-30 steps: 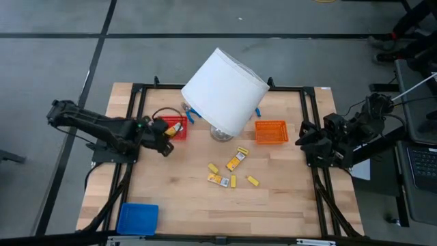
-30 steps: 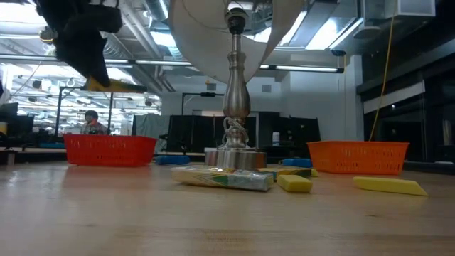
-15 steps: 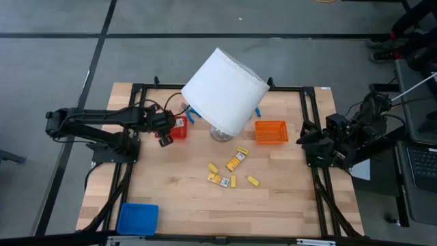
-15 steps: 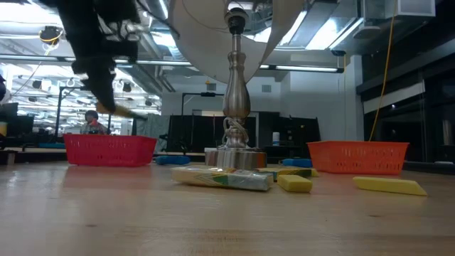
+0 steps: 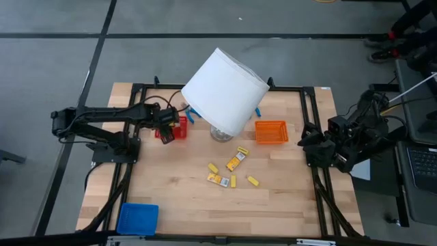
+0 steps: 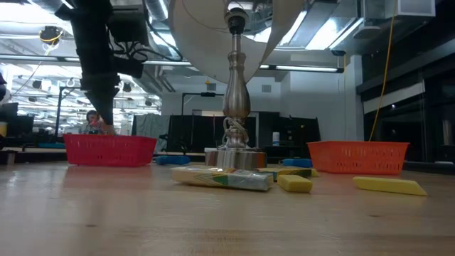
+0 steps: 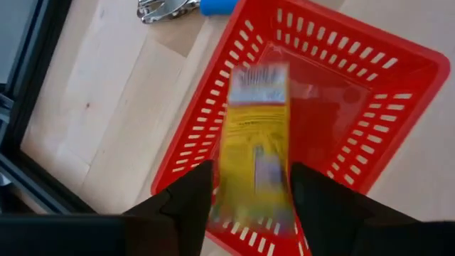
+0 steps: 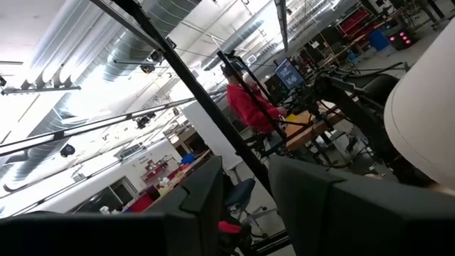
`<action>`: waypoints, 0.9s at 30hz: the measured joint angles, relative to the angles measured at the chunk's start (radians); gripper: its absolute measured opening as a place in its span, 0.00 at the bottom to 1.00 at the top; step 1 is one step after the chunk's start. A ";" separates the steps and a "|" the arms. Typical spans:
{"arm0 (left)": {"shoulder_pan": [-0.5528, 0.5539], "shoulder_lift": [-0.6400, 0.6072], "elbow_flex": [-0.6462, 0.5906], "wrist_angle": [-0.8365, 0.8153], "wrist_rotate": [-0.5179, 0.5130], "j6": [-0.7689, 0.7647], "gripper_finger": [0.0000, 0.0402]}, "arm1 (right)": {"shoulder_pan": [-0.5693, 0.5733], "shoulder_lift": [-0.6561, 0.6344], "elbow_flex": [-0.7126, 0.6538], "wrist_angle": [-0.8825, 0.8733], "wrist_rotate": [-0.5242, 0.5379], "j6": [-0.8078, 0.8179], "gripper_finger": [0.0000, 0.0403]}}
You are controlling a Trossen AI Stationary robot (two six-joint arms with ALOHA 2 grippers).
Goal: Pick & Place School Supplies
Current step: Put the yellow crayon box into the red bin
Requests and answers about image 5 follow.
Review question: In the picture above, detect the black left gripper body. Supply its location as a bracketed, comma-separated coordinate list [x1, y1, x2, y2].
[155, 106, 181, 133]

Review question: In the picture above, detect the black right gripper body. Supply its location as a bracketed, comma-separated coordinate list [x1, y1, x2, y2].
[307, 138, 337, 168]

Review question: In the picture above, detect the yellow staples box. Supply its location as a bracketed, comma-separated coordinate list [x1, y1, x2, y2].
[206, 172, 231, 188]

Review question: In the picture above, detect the orange staples box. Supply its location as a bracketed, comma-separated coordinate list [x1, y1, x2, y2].
[225, 152, 246, 172]

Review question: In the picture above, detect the red plastic basket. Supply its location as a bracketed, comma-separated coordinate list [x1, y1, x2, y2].
[154, 115, 188, 140]

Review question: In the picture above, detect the orange plastic basket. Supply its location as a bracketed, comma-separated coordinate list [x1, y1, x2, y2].
[254, 120, 290, 145]

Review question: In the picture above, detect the white sheet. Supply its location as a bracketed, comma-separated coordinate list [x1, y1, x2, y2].
[350, 159, 371, 181]

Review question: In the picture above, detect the clear glass lamp base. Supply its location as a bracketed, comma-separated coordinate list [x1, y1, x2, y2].
[210, 124, 235, 144]

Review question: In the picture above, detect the white lampshade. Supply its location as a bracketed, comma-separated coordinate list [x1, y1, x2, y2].
[180, 46, 270, 137]

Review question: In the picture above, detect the black stand foot bar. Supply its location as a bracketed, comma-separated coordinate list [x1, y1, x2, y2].
[368, 83, 400, 93]

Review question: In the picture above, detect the blue plastic basket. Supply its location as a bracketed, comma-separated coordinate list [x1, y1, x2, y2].
[116, 202, 160, 236]

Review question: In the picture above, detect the person's shoe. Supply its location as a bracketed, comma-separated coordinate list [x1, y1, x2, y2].
[367, 47, 399, 64]
[363, 31, 397, 48]

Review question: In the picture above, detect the dark laptop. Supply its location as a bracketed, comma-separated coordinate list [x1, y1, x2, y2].
[406, 145, 437, 195]

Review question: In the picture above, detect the grey side desk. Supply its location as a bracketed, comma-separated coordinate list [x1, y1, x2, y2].
[395, 58, 437, 226]

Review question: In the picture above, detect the person's leg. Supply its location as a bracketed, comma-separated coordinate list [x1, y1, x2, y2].
[395, 29, 437, 59]
[391, 0, 437, 35]

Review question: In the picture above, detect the grey furniture leg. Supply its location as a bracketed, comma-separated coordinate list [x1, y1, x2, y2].
[0, 149, 27, 165]

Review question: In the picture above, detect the black metal table frame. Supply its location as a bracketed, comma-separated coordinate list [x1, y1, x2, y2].
[0, 81, 437, 246]

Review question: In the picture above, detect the yellow cable at arm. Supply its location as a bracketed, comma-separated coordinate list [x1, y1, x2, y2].
[379, 104, 402, 116]

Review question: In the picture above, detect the silver metal bracket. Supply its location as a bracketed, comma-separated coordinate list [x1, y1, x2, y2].
[105, 235, 146, 246]
[296, 238, 337, 246]

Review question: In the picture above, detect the white cable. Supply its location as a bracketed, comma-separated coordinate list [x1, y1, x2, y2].
[389, 71, 437, 103]

